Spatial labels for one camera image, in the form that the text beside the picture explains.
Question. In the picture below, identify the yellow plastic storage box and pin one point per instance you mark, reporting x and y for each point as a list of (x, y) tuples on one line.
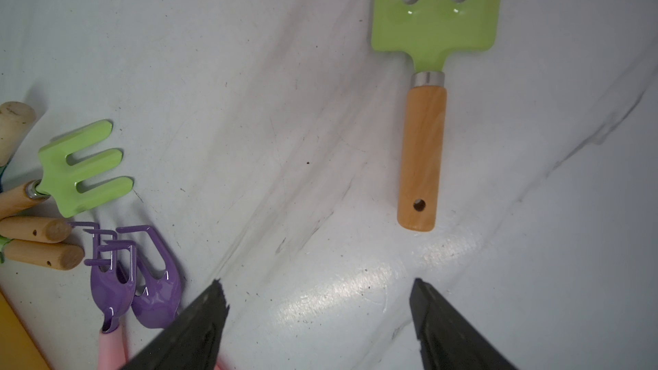
[(18, 350)]

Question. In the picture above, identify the purple rake pink handle left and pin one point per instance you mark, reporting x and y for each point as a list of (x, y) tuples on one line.
[(113, 285)]

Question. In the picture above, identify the green fork tool wooden handle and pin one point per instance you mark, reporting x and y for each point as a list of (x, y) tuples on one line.
[(61, 180)]

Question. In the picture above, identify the green tool wooden handle upper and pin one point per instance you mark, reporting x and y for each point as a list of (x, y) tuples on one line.
[(35, 229)]

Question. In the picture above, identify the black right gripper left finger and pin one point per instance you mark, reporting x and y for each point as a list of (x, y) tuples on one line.
[(192, 341)]

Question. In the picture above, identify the green rake wooden handle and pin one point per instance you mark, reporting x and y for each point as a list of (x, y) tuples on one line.
[(428, 31)]

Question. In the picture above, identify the purple rake pink handle right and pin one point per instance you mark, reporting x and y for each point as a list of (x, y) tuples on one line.
[(157, 306)]

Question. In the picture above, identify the dark green small rake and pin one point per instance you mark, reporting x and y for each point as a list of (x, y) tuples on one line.
[(17, 119)]

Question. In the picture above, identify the purple rake pink handle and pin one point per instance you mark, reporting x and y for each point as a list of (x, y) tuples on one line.
[(157, 306), (113, 285)]

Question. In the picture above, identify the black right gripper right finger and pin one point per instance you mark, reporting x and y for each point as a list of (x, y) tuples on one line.
[(448, 340)]

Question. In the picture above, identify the green tool wooden handle lower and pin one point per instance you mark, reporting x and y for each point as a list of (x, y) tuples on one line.
[(58, 256)]

